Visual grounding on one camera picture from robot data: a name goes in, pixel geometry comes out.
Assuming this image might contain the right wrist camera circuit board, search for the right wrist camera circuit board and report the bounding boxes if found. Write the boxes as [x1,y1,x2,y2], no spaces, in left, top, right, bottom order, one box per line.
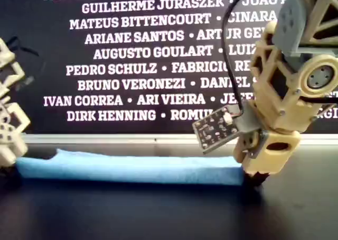
[192,106,242,155]

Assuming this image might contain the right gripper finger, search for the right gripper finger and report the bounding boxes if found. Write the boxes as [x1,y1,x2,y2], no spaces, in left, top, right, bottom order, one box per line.
[244,170,271,187]
[233,130,262,164]

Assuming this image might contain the left wrist camera beige frame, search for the left wrist camera beige frame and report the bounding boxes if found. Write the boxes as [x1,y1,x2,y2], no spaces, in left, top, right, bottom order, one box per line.
[4,101,32,136]

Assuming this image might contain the left gripper beige body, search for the left gripper beige body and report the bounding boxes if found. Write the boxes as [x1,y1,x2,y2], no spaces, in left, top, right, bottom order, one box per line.
[0,91,16,145]

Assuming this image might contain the left arm black cables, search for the left arm black cables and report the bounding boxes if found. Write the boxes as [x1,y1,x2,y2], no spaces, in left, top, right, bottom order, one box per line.
[5,35,40,58]

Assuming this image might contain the right wrist camera grey bracket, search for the right wrist camera grey bracket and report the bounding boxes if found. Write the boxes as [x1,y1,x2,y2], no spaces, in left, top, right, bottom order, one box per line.
[236,101,267,156]

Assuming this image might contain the right gripper beige body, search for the right gripper beige body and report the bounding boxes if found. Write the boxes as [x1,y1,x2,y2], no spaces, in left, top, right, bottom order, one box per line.
[239,130,302,176]

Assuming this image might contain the light blue microfiber cloth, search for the light blue microfiber cloth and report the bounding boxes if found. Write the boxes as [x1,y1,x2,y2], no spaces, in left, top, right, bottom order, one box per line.
[16,149,245,186]

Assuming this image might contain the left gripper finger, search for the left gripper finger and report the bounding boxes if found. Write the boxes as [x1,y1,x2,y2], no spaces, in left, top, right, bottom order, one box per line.
[0,136,29,178]

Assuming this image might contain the aluminium table frame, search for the aluminium table frame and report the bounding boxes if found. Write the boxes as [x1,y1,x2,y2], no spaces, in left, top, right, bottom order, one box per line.
[21,133,338,146]

